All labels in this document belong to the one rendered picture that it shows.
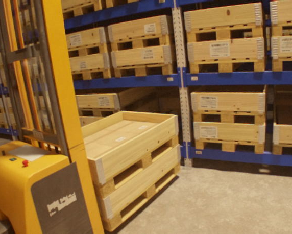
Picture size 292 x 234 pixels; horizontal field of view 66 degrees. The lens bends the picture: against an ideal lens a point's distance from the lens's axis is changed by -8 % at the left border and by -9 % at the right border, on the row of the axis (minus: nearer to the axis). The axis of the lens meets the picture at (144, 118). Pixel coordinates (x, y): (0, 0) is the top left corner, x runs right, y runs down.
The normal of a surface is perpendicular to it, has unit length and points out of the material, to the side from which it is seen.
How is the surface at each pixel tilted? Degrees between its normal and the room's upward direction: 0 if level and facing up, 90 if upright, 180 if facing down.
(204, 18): 90
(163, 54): 90
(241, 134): 90
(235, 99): 90
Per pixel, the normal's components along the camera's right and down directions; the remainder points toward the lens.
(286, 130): -0.47, 0.29
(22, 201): -0.60, 0.00
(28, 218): 0.80, 0.07
